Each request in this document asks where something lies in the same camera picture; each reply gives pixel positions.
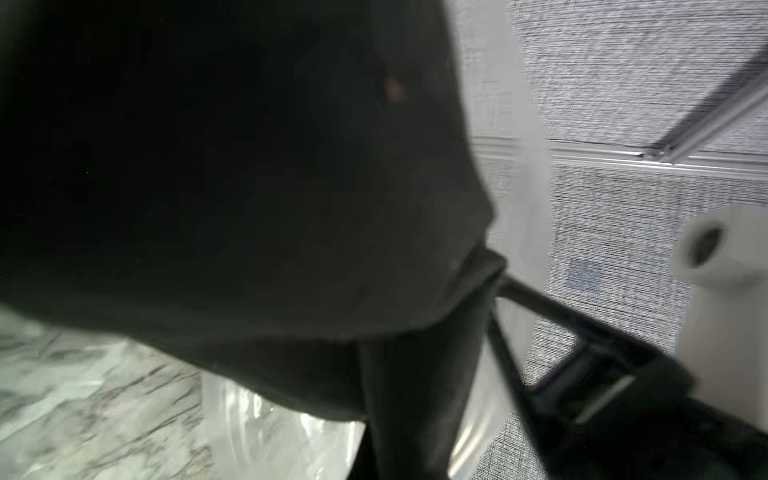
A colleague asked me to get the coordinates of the black shirt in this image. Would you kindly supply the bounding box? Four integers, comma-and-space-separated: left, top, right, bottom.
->
1, 1, 504, 419

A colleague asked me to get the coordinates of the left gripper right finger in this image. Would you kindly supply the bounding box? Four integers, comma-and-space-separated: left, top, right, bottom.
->
488, 276, 767, 479

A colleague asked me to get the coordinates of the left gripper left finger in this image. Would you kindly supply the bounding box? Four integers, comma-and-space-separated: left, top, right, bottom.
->
349, 281, 495, 479

